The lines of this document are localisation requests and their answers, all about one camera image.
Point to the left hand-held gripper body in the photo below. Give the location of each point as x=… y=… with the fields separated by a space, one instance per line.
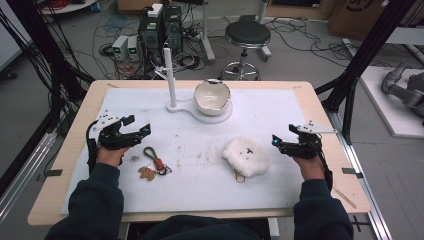
x=111 y=138

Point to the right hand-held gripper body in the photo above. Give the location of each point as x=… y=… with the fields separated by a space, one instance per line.
x=305 y=148

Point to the white fluffy plush pouch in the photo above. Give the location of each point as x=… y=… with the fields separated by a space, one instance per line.
x=246 y=156

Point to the brown gingerbread man charm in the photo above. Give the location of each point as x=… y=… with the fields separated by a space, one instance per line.
x=147 y=173

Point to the person's left hand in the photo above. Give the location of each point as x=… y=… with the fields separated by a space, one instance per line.
x=110 y=156

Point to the person's right hand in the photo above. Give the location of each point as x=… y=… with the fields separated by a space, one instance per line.
x=311 y=168

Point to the black tape strip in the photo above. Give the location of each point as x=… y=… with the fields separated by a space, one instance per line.
x=352 y=172
x=53 y=172

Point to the white stand with pole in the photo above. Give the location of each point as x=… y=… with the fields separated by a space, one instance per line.
x=173 y=83

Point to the tan tape strip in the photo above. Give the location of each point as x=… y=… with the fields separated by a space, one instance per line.
x=345 y=197

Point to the grey power supply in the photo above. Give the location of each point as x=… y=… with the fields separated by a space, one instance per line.
x=133 y=48
x=120 y=46

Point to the white foam mat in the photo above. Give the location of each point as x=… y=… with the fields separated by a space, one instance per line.
x=200 y=186

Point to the white board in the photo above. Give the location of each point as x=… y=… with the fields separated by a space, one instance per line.
x=383 y=110

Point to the black computer tower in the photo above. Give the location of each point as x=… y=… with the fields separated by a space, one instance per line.
x=173 y=28
x=151 y=33

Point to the black round stool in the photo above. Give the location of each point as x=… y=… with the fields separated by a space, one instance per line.
x=247 y=35

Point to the person's body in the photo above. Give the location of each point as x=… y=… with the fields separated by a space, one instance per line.
x=200 y=229

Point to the cardboard box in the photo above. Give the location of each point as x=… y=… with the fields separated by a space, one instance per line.
x=360 y=16

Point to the aluminium rail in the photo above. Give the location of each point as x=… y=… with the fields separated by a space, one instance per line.
x=363 y=180
x=23 y=173

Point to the black metal frame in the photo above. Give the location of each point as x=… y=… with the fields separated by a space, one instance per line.
x=43 y=46
x=363 y=56

